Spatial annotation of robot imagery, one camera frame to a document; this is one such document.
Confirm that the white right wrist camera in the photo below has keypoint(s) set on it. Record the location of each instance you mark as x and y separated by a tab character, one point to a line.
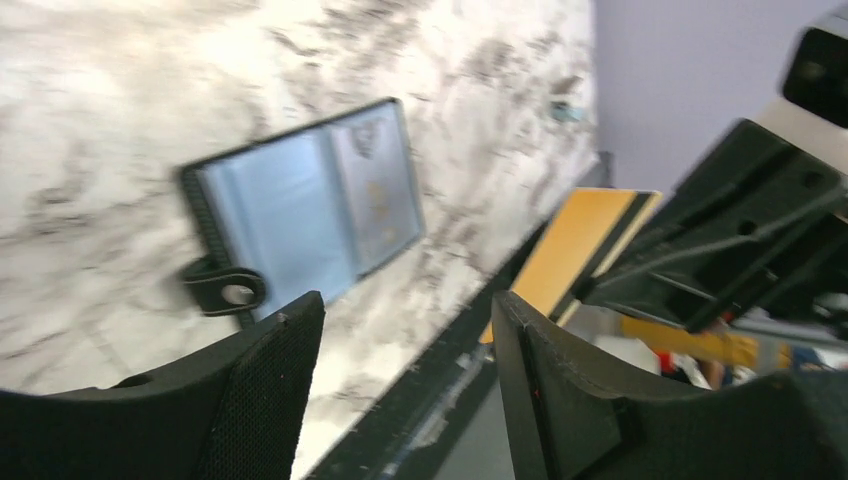
811	109

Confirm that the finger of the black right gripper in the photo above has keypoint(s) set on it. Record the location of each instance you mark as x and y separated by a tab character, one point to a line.
759	223

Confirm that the yellow credit card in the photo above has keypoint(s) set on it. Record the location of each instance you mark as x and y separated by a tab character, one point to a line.
588	233

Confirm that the black leather card holder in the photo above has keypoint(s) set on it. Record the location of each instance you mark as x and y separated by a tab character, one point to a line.
274	223

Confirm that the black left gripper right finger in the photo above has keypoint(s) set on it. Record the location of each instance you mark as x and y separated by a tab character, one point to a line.
574	411

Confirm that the grey credit card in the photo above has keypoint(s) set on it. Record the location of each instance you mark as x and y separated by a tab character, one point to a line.
378	182

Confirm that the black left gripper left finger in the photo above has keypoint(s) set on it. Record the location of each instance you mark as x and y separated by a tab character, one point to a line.
232	410

